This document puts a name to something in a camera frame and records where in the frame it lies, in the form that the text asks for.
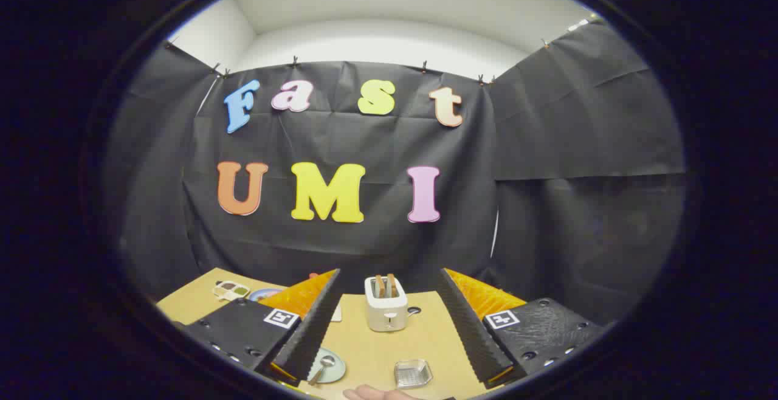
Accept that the white divided sauce dish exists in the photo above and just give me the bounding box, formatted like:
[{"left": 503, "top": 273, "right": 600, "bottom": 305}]
[{"left": 212, "top": 281, "right": 250, "bottom": 302}]

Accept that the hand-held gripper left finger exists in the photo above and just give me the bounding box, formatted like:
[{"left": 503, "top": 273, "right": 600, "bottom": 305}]
[{"left": 179, "top": 268, "right": 341, "bottom": 387}]

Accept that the small metal tray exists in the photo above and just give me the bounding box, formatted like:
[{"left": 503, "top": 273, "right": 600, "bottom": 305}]
[{"left": 394, "top": 359, "right": 433, "bottom": 389}]

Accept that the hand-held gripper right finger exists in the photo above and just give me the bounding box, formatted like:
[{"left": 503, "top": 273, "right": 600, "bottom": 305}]
[{"left": 439, "top": 268, "right": 608, "bottom": 388}]

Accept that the white toaster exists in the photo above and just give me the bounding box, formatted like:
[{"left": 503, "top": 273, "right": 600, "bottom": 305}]
[{"left": 365, "top": 275, "right": 409, "bottom": 333}]

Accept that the black backdrop cloth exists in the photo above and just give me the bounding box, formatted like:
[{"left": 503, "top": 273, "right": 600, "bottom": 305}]
[{"left": 103, "top": 20, "right": 687, "bottom": 328}]

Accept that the pale green plate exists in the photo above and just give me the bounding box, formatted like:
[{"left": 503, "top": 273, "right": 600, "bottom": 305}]
[{"left": 307, "top": 347, "right": 346, "bottom": 384}]

